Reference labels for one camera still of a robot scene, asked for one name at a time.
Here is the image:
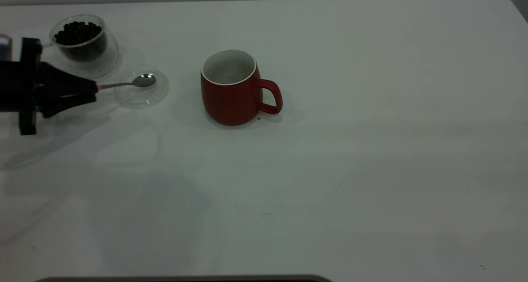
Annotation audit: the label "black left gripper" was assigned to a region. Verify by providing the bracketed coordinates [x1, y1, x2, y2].
[0, 37, 100, 136]

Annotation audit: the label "pink-handled metal spoon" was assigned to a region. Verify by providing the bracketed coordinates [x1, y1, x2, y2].
[97, 73, 156, 90]

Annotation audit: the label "red ceramic mug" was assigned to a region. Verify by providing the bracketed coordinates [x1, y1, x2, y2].
[200, 49, 283, 126]

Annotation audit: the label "dark coffee beans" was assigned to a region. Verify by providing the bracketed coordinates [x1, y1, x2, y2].
[54, 21, 108, 62]

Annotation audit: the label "clear round glass lid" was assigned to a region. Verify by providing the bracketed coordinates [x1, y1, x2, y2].
[114, 69, 170, 109]

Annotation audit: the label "clear double-wall glass cup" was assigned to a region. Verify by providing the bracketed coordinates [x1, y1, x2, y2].
[41, 14, 119, 78]

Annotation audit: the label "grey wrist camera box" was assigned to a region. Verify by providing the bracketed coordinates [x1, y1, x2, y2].
[0, 34, 12, 62]

